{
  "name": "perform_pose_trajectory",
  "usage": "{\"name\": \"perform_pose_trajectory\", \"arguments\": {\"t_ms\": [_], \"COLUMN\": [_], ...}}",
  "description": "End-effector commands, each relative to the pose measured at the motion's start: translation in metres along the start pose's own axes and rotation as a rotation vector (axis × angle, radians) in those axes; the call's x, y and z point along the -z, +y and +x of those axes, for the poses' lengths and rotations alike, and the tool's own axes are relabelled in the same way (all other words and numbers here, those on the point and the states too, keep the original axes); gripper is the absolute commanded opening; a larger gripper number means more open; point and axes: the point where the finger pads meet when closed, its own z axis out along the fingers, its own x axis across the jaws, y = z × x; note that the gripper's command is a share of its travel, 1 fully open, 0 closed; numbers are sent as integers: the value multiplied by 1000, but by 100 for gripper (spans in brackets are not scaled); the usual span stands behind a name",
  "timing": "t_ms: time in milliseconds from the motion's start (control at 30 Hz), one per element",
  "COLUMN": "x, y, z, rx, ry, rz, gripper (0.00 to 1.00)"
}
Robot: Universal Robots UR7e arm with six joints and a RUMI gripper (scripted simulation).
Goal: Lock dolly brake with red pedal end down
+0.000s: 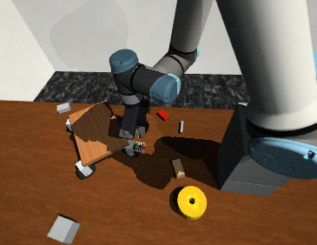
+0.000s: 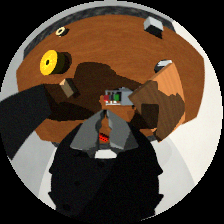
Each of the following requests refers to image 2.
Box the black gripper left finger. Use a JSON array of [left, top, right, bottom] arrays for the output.
[[49, 109, 106, 174]]

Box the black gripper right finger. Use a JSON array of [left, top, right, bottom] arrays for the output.
[[106, 109, 163, 176]]

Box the yellow ring-shaped disc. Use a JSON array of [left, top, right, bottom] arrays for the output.
[[40, 50, 65, 75]]

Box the red toy brick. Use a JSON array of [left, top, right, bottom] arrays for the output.
[[99, 133, 109, 142]]

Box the tan wooden block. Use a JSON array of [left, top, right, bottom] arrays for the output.
[[60, 78, 77, 97]]

